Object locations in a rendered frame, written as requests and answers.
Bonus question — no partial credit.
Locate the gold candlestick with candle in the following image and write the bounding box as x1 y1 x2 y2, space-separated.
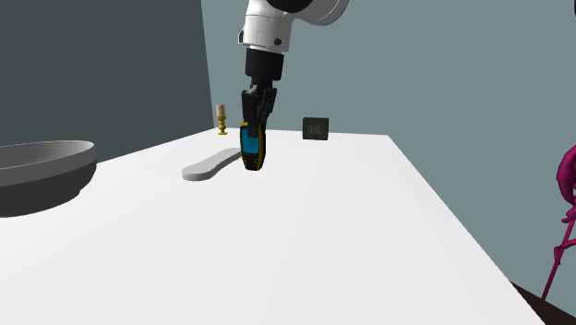
215 103 229 136

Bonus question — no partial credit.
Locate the grey bowl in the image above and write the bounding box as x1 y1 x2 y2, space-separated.
0 139 98 220

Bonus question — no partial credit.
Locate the dark grey box speaker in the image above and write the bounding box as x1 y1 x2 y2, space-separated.
302 116 330 141

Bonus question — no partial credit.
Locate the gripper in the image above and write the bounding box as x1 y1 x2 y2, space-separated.
241 47 285 138

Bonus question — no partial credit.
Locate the yellow black handheld phone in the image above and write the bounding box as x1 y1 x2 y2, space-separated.
239 120 268 172

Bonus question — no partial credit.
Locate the magenta flamingo figure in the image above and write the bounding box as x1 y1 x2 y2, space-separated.
540 144 576 302

